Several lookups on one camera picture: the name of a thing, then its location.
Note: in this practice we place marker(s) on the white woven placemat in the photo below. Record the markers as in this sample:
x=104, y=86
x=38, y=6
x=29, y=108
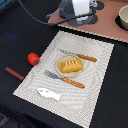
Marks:
x=76, y=105

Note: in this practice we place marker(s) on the grey pot with handles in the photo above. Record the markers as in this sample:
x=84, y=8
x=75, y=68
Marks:
x=72, y=20

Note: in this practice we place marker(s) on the brown toy sausage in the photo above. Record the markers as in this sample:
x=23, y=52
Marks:
x=14, y=73

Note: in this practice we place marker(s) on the yellow toy bread loaf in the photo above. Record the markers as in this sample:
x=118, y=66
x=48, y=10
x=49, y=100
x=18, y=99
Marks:
x=71, y=66

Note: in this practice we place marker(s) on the grey saucepan on stove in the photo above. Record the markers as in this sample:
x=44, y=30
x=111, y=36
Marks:
x=65, y=10

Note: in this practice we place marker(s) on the knife with wooden handle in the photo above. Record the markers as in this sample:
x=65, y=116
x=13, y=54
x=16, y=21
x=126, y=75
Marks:
x=80, y=56

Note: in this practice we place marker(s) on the white toy fish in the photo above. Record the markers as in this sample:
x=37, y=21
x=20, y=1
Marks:
x=48, y=94

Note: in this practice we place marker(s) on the fork with wooden handle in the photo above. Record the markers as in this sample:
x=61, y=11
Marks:
x=54, y=76

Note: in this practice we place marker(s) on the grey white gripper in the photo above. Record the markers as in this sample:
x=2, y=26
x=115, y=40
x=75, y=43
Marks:
x=82, y=7

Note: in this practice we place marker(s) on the beige bowl on stove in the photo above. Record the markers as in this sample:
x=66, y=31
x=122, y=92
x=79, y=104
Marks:
x=123, y=14

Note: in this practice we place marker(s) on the round wooden plate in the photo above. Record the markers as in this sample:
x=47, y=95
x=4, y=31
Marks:
x=64, y=58

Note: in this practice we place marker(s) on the red toy tomato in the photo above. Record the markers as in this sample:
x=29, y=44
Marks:
x=33, y=59

